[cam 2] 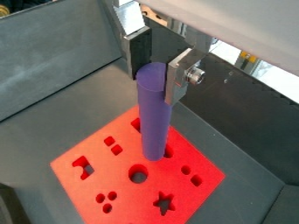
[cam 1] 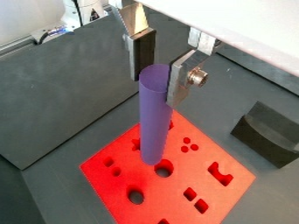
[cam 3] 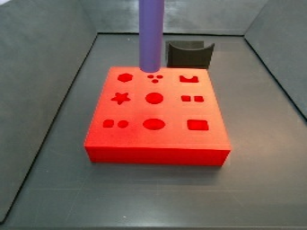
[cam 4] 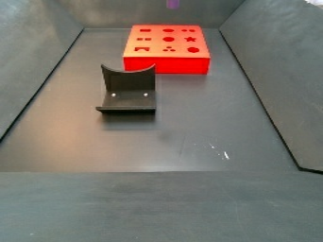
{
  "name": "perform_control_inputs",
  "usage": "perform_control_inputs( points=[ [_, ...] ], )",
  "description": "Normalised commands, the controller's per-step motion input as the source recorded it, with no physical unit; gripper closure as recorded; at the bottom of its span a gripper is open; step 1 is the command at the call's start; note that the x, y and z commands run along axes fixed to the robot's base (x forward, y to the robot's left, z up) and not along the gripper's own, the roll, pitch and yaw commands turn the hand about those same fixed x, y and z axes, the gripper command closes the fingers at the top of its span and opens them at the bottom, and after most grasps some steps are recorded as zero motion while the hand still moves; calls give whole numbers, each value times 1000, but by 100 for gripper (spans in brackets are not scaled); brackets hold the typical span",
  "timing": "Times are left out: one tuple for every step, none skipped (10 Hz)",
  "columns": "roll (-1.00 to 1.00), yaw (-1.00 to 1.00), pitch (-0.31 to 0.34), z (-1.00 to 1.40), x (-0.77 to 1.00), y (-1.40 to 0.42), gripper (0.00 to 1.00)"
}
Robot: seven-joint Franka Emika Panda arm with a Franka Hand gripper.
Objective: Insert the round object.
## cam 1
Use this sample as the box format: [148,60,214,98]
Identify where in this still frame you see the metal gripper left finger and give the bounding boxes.
[116,3,156,81]

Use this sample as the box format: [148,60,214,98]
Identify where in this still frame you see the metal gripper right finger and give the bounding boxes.
[166,27,224,108]

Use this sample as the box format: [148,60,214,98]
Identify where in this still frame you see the purple cylinder peg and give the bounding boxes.
[139,64,172,165]

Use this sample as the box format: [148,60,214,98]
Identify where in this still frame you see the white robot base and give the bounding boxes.
[61,0,108,28]

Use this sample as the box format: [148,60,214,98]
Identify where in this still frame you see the dark grey raised plate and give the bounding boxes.
[0,15,138,170]

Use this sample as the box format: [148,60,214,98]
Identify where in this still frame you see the black foam block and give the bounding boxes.
[231,101,299,168]

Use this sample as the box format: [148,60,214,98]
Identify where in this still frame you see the red shape sorter board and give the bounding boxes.
[80,113,255,224]

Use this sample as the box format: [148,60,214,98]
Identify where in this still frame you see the aluminium rail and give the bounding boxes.
[0,24,75,58]

